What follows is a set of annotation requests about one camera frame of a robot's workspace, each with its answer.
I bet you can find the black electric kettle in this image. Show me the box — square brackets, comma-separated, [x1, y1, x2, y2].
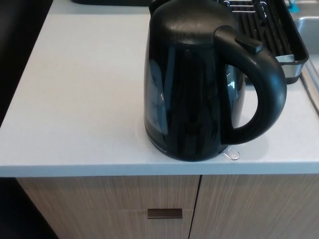
[144, 0, 287, 163]

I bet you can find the wooden shallow drawer front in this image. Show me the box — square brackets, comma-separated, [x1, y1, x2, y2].
[16, 175, 201, 211]

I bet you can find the recessed metal drawer pull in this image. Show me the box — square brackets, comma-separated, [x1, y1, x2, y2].
[147, 208, 183, 220]

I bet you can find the wooden deep drawer front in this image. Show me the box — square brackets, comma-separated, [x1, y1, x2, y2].
[32, 208, 197, 239]

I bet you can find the wooden cabinet door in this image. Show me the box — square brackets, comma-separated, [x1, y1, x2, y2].
[189, 174, 319, 239]

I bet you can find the black dish drying rack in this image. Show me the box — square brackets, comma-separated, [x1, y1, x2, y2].
[223, 0, 310, 85]

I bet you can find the small blue plastic item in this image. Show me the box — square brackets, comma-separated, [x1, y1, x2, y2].
[288, 0, 300, 13]

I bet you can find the stainless steel sink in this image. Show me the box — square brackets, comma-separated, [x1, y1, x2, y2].
[293, 16, 319, 99]

